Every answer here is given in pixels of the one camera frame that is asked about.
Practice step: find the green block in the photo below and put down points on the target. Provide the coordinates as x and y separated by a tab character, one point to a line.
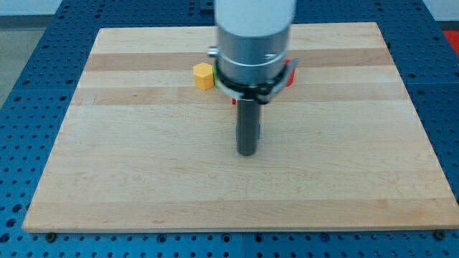
215	76

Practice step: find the black wrist mount ring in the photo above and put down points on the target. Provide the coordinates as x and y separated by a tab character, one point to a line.
261	93

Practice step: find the yellow hexagon block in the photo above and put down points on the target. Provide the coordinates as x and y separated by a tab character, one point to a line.
203	76

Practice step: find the blue triangle block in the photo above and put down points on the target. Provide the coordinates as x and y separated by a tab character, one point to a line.
259	132

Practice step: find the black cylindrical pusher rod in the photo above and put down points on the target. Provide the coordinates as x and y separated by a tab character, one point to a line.
248	118

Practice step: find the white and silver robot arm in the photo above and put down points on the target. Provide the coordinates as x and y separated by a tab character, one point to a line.
249	59

